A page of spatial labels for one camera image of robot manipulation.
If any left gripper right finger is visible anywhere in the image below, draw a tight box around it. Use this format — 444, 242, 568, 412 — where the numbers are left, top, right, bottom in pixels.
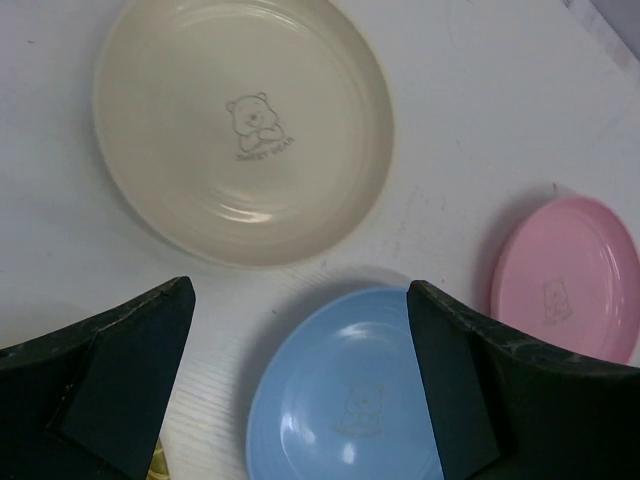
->
407, 280, 639, 479

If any blue plastic plate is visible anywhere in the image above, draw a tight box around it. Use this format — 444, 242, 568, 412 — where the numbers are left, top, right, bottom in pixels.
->
246, 286, 443, 480

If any square bamboo tray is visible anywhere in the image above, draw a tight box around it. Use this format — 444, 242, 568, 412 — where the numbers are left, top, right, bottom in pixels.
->
146, 440, 171, 480

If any cream plastic plate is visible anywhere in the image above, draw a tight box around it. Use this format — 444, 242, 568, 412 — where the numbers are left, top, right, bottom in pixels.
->
92, 1, 395, 268

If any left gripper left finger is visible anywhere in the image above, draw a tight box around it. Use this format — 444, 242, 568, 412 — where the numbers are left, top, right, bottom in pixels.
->
1, 276, 194, 479

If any pink plastic plate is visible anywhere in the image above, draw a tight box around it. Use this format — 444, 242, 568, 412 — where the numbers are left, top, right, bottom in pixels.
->
490, 196, 639, 364

